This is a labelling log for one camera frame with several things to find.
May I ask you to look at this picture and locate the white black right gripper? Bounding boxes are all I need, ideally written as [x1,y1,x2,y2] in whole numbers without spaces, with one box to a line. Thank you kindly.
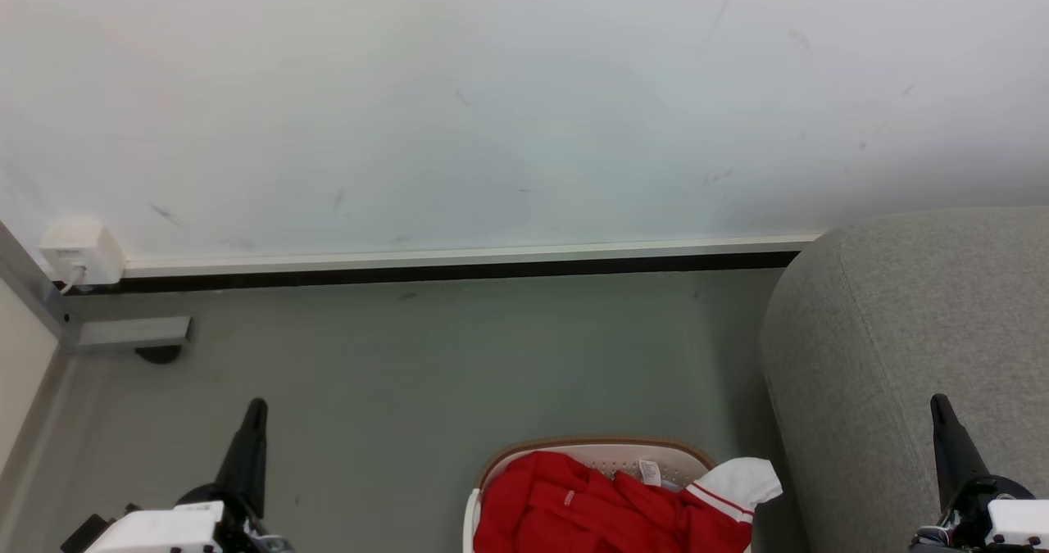
[908,394,1049,553]

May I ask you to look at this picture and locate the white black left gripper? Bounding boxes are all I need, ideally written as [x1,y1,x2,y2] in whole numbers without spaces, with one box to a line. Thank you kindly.
[61,398,294,553]

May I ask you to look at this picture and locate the red white basketball jersey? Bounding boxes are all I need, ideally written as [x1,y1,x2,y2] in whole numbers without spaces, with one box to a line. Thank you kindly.
[473,451,783,553]

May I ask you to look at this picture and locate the grey fabric sofa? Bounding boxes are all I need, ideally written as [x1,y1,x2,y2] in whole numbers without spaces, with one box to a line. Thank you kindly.
[758,206,1049,553]

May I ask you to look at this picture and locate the beige partition panel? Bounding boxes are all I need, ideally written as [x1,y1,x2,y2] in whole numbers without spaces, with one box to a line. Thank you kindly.
[0,278,61,474]

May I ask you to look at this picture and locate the white black baseboard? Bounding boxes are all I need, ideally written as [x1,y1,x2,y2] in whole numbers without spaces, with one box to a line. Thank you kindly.
[64,230,827,297]

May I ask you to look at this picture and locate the cream laundry basket brown rim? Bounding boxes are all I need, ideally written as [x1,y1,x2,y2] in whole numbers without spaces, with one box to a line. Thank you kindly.
[462,436,753,553]

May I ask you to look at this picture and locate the white wall socket box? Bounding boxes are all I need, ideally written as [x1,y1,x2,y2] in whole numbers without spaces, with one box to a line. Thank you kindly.
[39,222,127,287]

